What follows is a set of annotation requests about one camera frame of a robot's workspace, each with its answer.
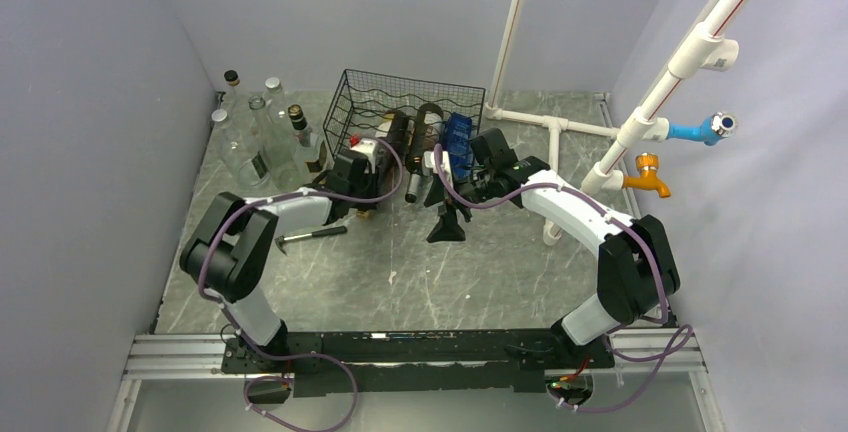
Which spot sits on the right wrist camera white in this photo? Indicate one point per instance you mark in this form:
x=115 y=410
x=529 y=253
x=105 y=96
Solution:
x=437 y=162

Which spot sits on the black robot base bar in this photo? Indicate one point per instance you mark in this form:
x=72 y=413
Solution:
x=522 y=360

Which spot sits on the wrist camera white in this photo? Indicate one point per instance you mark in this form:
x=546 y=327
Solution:
x=437 y=162
x=378 y=155

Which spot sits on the dark wine bottle gold cap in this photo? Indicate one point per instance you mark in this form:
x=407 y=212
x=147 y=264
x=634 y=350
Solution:
x=393 y=129

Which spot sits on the clear bottle silver cap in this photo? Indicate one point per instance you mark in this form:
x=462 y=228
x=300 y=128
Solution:
x=276 y=101

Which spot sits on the blue square dash bottle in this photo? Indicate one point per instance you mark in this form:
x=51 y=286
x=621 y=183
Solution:
x=456 y=142

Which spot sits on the white pvc pipe frame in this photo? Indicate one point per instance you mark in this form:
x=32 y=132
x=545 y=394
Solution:
x=621 y=47

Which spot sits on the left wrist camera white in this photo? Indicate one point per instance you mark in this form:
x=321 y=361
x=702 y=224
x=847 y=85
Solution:
x=378 y=155

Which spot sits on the small black hammer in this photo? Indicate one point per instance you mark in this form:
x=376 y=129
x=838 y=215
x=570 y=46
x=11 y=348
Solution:
x=281 y=241

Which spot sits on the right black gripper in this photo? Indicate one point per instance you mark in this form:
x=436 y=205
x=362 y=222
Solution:
x=448 y=228

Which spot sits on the clear bottle blue medallion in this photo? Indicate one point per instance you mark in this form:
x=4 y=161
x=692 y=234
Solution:
x=236 y=102

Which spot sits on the clear bottle dark neck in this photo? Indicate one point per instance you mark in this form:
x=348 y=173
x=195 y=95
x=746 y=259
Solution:
x=239 y=152

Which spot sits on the blue tinted clear bottle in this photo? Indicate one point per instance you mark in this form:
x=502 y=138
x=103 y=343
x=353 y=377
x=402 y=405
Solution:
x=277 y=151

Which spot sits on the blue faucet tap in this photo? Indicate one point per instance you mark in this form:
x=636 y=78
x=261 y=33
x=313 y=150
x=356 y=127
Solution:
x=713 y=129

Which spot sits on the black wire wine rack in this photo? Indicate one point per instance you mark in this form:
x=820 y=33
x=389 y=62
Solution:
x=363 y=99

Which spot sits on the orange faucet tap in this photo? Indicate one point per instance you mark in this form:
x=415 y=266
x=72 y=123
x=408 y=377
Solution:
x=648 y=166

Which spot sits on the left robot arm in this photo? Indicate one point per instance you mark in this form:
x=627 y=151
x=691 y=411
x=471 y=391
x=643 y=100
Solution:
x=227 y=252

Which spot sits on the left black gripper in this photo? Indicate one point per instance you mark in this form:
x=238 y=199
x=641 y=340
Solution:
x=374 y=182

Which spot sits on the bottle black gold cap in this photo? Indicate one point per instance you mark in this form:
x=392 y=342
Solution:
x=310 y=152

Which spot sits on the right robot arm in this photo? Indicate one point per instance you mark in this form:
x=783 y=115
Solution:
x=636 y=270

